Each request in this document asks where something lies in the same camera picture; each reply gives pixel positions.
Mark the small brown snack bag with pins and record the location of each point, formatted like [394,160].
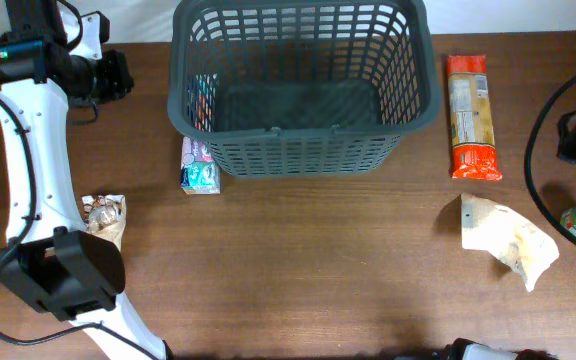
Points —
[105,217]

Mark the beige crumpled paper bag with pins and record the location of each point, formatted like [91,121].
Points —
[508,236]

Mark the red orange pasta packet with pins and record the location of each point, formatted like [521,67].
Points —
[474,154]

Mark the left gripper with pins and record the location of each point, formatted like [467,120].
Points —
[120,79]

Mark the multicolour tissue pack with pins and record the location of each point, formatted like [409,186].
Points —
[200,174]

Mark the grey plastic shopping basket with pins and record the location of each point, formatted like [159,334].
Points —
[299,88]

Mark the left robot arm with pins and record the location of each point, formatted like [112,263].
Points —
[51,60]

